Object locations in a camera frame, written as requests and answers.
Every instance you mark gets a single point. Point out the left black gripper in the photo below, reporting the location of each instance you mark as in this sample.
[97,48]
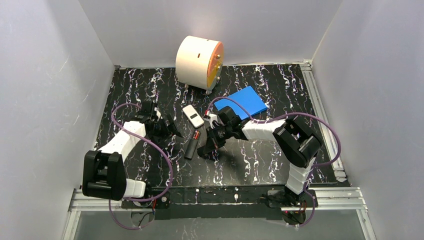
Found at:
[166,128]

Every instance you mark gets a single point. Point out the blue foam pad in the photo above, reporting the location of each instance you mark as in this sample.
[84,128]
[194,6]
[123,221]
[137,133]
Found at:
[247,98]

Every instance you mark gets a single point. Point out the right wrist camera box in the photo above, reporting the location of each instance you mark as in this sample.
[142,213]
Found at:
[212,119]

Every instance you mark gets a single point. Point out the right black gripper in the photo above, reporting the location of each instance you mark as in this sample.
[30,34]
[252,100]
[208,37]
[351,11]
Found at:
[210,141]

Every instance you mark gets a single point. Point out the white cylinder orange face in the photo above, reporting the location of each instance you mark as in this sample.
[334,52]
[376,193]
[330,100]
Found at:
[199,62]

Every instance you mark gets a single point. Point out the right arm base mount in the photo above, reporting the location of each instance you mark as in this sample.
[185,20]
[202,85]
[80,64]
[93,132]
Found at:
[285,198]

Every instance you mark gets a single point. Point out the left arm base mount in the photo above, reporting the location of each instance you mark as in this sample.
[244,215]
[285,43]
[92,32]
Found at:
[163,202]

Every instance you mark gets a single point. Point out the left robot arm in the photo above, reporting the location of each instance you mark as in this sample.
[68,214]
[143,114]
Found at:
[104,175]

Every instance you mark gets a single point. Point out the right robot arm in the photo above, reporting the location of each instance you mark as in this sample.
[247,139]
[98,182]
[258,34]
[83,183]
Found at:
[298,142]

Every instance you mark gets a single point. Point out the white remote control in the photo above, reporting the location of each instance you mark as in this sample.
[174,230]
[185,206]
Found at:
[193,116]

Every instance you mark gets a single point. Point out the black remote control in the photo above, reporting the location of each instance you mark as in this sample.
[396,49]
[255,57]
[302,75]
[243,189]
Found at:
[191,147]

